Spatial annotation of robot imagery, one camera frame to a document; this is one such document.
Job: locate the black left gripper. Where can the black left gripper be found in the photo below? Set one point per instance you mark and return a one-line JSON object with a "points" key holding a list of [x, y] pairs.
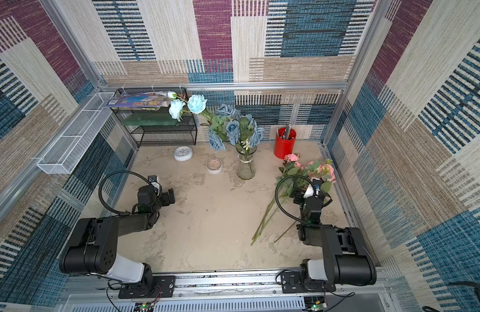
{"points": [[167, 201]]}

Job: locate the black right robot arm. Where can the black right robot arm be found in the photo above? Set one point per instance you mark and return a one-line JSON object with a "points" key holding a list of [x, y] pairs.
{"points": [[345, 259]]}

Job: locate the small pink rosebud stem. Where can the small pink rosebud stem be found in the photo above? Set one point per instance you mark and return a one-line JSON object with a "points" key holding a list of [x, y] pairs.
{"points": [[286, 231]]}

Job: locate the large peach pink rose stem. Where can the large peach pink rose stem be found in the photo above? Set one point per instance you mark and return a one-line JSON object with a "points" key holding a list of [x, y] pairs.
{"points": [[288, 186]]}

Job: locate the ribbed glass vase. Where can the ribbed glass vase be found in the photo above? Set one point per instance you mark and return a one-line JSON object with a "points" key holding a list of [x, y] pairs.
{"points": [[246, 166]]}

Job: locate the white and blue alarm clock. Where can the white and blue alarm clock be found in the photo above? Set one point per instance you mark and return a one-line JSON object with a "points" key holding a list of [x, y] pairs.
{"points": [[183, 153]]}

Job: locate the colourful magazine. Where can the colourful magazine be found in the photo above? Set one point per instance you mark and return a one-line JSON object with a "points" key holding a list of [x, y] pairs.
{"points": [[142, 100]]}

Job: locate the dusty blue rose bunch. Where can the dusty blue rose bunch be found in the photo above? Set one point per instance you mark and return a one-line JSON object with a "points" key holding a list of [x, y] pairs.
{"points": [[230, 126]]}

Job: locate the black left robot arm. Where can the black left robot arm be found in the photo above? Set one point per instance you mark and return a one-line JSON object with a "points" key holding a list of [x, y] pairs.
{"points": [[92, 246]]}

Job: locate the pens in red cup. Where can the pens in red cup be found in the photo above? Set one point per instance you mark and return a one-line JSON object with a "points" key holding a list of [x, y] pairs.
{"points": [[287, 132]]}

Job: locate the red pen holder cup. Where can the red pen holder cup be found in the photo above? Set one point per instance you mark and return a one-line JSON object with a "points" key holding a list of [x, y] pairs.
{"points": [[284, 146]]}

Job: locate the white daisy sprig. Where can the white daisy sprig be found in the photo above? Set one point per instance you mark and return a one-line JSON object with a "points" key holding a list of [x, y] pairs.
{"points": [[246, 145]]}

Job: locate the single pink rose stem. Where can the single pink rose stem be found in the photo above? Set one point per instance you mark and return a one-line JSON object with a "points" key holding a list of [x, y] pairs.
{"points": [[322, 171]]}

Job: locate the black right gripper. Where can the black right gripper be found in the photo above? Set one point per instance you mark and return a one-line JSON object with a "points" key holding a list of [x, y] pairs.
{"points": [[308, 199]]}

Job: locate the light blue flower stem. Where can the light blue flower stem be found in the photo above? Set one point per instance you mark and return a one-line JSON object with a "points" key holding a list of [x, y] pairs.
{"points": [[196, 104]]}

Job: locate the pink carnation stem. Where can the pink carnation stem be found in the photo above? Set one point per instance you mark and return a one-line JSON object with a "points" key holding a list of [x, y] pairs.
{"points": [[291, 161]]}

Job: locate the black wire rack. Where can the black wire rack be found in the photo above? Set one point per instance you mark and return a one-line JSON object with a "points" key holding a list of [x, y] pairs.
{"points": [[156, 127]]}

